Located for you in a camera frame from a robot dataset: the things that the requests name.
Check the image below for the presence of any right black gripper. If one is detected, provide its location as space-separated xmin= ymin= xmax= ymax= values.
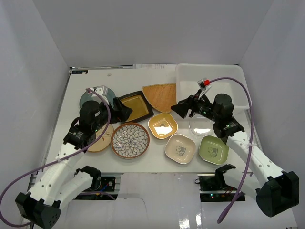
xmin=170 ymin=89 xmax=220 ymax=123

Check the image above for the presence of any black square amber plate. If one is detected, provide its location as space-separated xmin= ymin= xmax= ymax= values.
xmin=119 ymin=91 xmax=154 ymax=123

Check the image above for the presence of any woven fan-shaped basket plate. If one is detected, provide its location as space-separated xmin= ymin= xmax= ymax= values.
xmin=142 ymin=83 xmax=177 ymax=114

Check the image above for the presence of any floral patterned round plate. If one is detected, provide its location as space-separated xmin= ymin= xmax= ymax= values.
xmin=111 ymin=123 xmax=150 ymax=159

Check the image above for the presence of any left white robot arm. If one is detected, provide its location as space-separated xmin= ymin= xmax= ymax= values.
xmin=15 ymin=97 xmax=132 ymax=229

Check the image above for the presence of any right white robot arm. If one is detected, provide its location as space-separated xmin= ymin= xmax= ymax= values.
xmin=171 ymin=94 xmax=300 ymax=217

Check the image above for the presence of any white plastic bin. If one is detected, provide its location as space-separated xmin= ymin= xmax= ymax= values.
xmin=175 ymin=63 xmax=249 ymax=114

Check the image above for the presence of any yellow panda square dish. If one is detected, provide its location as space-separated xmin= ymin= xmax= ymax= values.
xmin=148 ymin=113 xmax=178 ymax=139

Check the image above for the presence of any clear plastic dish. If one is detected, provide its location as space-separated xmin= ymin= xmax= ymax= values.
xmin=189 ymin=117 xmax=214 ymax=136

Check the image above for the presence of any beige bird branch plate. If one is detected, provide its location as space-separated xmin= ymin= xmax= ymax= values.
xmin=88 ymin=124 xmax=114 ymax=153

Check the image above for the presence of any cream panda square dish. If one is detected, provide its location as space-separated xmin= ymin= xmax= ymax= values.
xmin=164 ymin=134 xmax=196 ymax=165

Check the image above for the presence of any teal round plate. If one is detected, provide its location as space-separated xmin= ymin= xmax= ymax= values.
xmin=79 ymin=86 xmax=116 ymax=108

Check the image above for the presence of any green panda square dish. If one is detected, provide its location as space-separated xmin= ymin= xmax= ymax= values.
xmin=198 ymin=135 xmax=229 ymax=165

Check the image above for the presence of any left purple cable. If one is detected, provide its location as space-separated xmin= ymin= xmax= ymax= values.
xmin=0 ymin=87 xmax=112 ymax=227

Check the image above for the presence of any purple cable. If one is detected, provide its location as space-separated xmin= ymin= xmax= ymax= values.
xmin=209 ymin=76 xmax=253 ymax=224
xmin=0 ymin=87 xmax=112 ymax=227

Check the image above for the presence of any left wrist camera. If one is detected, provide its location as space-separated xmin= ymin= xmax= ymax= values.
xmin=94 ymin=85 xmax=109 ymax=97

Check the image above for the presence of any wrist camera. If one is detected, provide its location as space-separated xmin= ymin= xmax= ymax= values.
xmin=94 ymin=85 xmax=109 ymax=97
xmin=197 ymin=78 xmax=212 ymax=97

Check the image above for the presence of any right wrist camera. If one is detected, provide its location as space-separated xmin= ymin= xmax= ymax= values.
xmin=197 ymin=78 xmax=212 ymax=97

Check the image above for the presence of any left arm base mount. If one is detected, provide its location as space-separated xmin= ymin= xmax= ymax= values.
xmin=74 ymin=166 xmax=118 ymax=200

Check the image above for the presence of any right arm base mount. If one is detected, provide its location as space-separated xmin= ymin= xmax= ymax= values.
xmin=194 ymin=164 xmax=243 ymax=203

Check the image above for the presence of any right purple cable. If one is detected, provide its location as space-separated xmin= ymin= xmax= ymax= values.
xmin=209 ymin=76 xmax=253 ymax=224

